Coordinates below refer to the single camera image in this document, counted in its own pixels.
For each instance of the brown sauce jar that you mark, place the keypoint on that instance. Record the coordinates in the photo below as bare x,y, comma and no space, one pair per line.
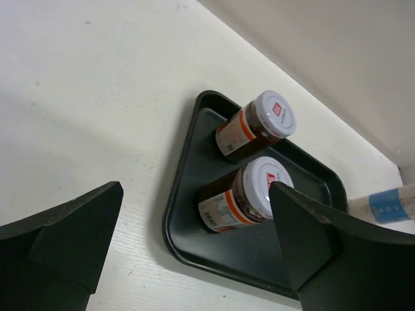
241,198
265,121

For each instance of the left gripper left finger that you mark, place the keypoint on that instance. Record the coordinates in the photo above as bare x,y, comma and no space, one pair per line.
53,260

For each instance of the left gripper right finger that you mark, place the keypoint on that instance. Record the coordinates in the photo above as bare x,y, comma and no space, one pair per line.
337,262

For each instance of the black plastic tray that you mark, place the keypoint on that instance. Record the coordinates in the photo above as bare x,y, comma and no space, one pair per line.
249,255

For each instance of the blue-label shaker bottle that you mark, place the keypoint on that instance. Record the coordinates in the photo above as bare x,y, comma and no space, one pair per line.
387,207

